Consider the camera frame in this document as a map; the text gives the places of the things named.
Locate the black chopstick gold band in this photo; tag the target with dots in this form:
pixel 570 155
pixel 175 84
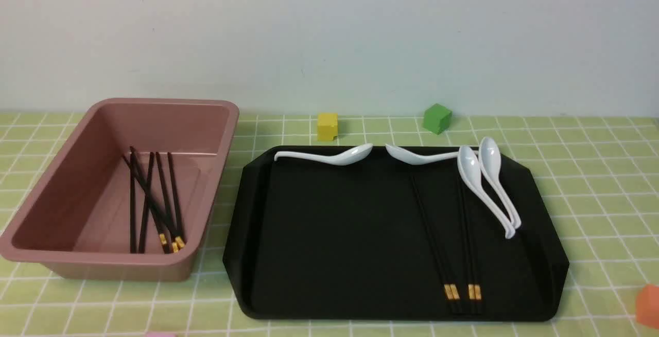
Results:
pixel 432 245
pixel 449 274
pixel 470 285
pixel 474 254

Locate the white spoon far left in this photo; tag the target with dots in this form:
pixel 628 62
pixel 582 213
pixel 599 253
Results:
pixel 348 157

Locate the white spoon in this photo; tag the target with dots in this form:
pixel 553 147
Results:
pixel 411 158
pixel 490 158
pixel 469 170
pixel 348 157

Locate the yellow cube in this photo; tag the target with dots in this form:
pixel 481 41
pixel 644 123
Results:
pixel 327 126

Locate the white spoon centre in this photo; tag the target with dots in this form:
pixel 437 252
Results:
pixel 411 158

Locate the black plastic tray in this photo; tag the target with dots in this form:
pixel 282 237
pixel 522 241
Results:
pixel 314 241

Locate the green cube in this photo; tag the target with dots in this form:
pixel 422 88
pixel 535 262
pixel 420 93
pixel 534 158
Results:
pixel 437 118

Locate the white spoon inner right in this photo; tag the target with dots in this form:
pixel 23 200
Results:
pixel 469 170

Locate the white spoon outer right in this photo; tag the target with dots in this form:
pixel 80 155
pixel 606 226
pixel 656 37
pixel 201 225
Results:
pixel 490 158

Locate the black chopstick in bin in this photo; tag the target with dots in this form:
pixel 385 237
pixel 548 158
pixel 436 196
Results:
pixel 159 226
pixel 133 236
pixel 166 202
pixel 146 208
pixel 180 238

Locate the pink plastic bin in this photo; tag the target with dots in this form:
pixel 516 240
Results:
pixel 75 221

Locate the green checkered tablecloth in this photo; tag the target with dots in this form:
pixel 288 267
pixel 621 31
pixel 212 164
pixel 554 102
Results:
pixel 598 176

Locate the orange cube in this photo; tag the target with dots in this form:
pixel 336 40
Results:
pixel 646 306

